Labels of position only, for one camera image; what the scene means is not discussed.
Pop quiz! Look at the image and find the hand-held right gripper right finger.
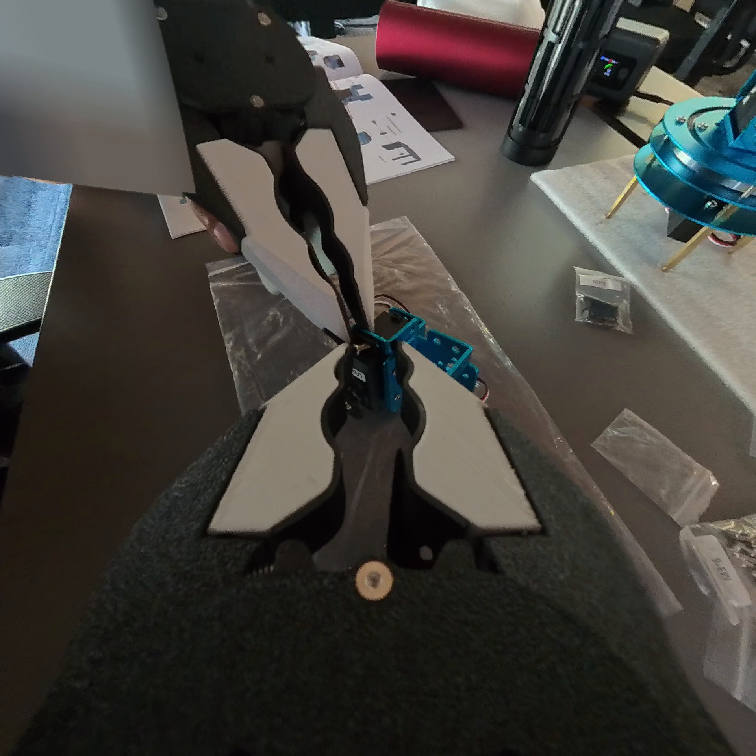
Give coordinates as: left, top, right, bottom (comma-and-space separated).
387, 343, 543, 571

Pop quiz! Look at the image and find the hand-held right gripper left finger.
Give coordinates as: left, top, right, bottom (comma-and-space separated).
208, 344, 355, 557

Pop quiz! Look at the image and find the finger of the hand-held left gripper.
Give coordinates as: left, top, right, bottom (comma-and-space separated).
282, 126, 376, 332
196, 141, 350, 345

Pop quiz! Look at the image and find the black servo with blue bracket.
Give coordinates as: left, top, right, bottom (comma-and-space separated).
344, 307, 480, 421

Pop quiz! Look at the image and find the grey desk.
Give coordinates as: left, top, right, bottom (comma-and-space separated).
0, 35, 756, 756

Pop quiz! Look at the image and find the person's left hand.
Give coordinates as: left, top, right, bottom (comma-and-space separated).
192, 201, 244, 256

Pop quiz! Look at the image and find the open instruction manual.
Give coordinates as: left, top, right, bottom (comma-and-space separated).
158, 35, 457, 240

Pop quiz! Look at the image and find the clear plastic bag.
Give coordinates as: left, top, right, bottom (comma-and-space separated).
207, 215, 686, 618

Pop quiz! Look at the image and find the red metal cylinder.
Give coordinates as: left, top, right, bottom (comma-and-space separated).
375, 0, 545, 99

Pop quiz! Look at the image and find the pile of small screw bags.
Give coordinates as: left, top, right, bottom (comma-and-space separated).
591, 408, 756, 710

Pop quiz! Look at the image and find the small bag of black parts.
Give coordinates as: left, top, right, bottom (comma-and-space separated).
574, 266, 634, 333

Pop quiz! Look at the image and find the white crumpled plastic bag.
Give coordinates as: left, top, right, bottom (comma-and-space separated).
416, 0, 547, 27

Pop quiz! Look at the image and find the black cylindrical tool holder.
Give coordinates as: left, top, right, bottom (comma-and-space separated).
502, 0, 622, 164

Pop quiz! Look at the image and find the white foam sheet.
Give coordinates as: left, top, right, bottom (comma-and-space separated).
530, 152, 756, 414

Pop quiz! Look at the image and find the black device with colour screen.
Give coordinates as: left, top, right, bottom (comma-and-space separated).
587, 17, 671, 110

